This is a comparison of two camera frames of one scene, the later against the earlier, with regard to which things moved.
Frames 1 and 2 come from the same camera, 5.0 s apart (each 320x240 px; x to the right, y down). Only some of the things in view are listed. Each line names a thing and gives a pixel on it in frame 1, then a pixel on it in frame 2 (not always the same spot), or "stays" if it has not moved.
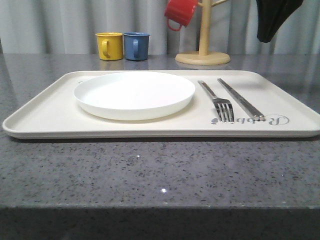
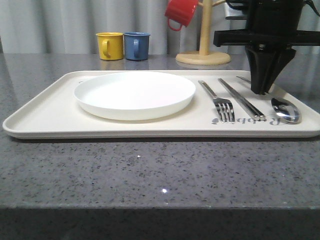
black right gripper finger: [271, 14] -> [274, 29]
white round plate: [134, 95] stays
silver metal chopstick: [261, 116] -> [256, 116]
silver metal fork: [223, 106] stays
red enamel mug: [180, 12] stays
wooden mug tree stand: [204, 57] stays
